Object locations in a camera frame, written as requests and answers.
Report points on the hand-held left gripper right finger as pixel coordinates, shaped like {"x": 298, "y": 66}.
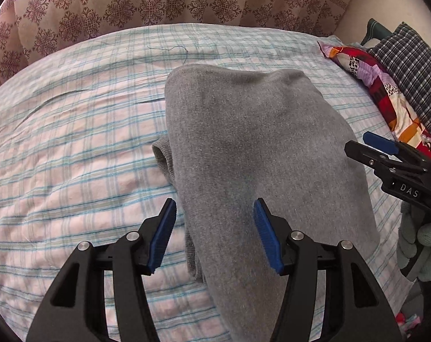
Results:
{"x": 267, "y": 235}

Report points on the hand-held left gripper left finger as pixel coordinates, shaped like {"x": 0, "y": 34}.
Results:
{"x": 162, "y": 235}

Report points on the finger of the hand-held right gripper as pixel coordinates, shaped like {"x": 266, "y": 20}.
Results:
{"x": 379, "y": 141}
{"x": 381, "y": 157}

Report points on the grey sweater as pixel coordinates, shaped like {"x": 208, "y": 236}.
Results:
{"x": 251, "y": 149}

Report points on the person's right hand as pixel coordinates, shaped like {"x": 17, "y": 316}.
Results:
{"x": 429, "y": 253}

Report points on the colourful patchwork pillow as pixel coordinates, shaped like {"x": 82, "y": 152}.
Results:
{"x": 383, "y": 85}

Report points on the black checked pillow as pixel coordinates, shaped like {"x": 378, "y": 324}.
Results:
{"x": 411, "y": 57}

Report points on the dark green object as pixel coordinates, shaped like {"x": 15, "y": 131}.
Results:
{"x": 375, "y": 30}

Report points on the plaid bed sheet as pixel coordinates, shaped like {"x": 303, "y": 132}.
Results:
{"x": 80, "y": 131}

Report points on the pink red object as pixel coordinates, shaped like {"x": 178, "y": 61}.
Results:
{"x": 408, "y": 320}

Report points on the brown patterned curtain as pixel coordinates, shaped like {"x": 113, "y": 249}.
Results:
{"x": 147, "y": 3}

